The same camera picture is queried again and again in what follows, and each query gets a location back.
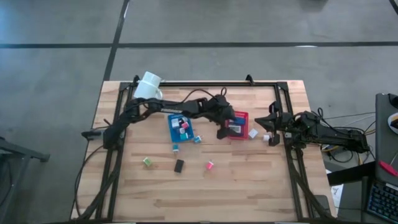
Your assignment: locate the dark grey side desk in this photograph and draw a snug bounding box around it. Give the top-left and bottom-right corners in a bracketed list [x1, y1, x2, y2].
[326, 93, 398, 224]

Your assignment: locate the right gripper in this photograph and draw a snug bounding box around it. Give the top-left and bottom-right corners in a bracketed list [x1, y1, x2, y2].
[254, 101, 293, 147]

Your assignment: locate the blue plastic basket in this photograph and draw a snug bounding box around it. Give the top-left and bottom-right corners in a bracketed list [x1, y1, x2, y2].
[167, 113, 195, 144]

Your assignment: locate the red plastic basket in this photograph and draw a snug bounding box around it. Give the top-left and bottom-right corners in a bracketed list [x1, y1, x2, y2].
[228, 111, 249, 140]

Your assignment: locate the backlit computer keyboard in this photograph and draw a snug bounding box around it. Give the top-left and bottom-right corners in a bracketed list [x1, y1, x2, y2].
[366, 180, 398, 223]

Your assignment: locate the floor cable bundle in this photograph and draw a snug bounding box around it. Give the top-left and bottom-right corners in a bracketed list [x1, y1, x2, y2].
[320, 110, 377, 165]

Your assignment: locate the white paper sheet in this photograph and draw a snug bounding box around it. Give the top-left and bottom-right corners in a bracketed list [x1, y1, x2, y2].
[330, 184, 344, 208]

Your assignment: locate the white mug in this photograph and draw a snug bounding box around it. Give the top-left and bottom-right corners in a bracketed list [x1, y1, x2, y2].
[133, 70, 164, 100]

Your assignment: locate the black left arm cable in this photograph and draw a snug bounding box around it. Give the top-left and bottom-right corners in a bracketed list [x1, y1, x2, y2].
[182, 86, 228, 103]

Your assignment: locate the black floor cable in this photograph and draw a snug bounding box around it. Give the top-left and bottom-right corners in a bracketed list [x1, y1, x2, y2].
[74, 144, 105, 218]

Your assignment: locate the black aluminium rig frame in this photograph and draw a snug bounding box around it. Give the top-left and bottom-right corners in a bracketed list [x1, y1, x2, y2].
[93, 74, 335, 222]

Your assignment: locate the white round object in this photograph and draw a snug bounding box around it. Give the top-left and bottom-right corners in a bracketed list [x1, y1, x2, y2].
[387, 112, 398, 134]

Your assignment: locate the grey metal stand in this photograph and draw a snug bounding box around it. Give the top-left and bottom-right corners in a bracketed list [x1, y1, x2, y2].
[0, 136, 50, 224]

